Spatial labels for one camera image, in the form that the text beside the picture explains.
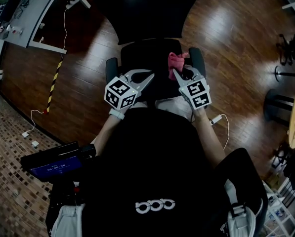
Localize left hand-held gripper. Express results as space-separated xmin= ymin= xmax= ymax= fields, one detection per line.
xmin=104 ymin=69 xmax=155 ymax=110

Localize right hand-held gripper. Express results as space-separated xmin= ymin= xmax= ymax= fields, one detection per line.
xmin=172 ymin=66 xmax=212 ymax=111

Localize pink cloth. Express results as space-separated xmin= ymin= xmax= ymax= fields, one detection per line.
xmin=168 ymin=52 xmax=189 ymax=81

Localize black mesh chair backrest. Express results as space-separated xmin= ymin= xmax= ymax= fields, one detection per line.
xmin=92 ymin=0 xmax=201 ymax=45

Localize person's right forearm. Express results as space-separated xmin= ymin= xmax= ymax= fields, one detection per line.
xmin=193 ymin=106 xmax=226 ymax=169

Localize person's left forearm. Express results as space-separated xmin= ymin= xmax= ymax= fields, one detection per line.
xmin=90 ymin=115 xmax=121 ymax=155

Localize grey shoulder bag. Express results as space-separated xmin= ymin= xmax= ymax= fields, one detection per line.
xmin=226 ymin=179 xmax=259 ymax=237

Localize black chair armrest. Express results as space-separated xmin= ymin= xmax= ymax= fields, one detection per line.
xmin=188 ymin=47 xmax=207 ymax=79
xmin=105 ymin=57 xmax=119 ymax=83

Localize black chair seat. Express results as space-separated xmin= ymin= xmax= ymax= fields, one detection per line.
xmin=120 ymin=38 xmax=195 ymax=101

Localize person's light trousers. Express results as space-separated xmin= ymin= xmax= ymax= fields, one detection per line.
xmin=128 ymin=96 xmax=195 ymax=123

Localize white wristband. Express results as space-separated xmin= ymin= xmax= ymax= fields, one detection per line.
xmin=108 ymin=108 xmax=126 ymax=120

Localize yellow black striped floor strip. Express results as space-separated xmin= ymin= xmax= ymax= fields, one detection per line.
xmin=43 ymin=54 xmax=64 ymax=115

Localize person in black vest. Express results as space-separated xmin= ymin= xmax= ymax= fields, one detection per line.
xmin=80 ymin=107 xmax=269 ymax=237

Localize black coat rack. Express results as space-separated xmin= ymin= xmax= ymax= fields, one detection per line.
xmin=275 ymin=65 xmax=295 ymax=82

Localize black stool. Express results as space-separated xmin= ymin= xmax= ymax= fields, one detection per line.
xmin=263 ymin=89 xmax=295 ymax=127

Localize white power strip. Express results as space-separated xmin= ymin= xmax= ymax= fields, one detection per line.
xmin=65 ymin=0 xmax=80 ymax=10

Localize grey desk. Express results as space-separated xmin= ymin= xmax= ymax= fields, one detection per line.
xmin=0 ymin=0 xmax=91 ymax=54

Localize black screen device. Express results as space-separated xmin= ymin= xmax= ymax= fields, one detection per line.
xmin=20 ymin=141 xmax=96 ymax=182

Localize black laptop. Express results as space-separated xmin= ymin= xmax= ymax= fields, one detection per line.
xmin=0 ymin=0 xmax=22 ymax=22

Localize white adapter with cable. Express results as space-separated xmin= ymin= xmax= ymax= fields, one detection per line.
xmin=210 ymin=114 xmax=230 ymax=150

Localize white power cable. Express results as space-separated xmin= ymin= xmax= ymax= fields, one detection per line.
xmin=62 ymin=7 xmax=69 ymax=51

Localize thin white cable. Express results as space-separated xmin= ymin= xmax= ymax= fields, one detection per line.
xmin=28 ymin=109 xmax=46 ymax=133

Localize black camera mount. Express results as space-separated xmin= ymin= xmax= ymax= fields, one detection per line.
xmin=48 ymin=180 xmax=86 ymax=207

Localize white wire rack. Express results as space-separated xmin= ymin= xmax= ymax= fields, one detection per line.
xmin=262 ymin=179 xmax=295 ymax=237

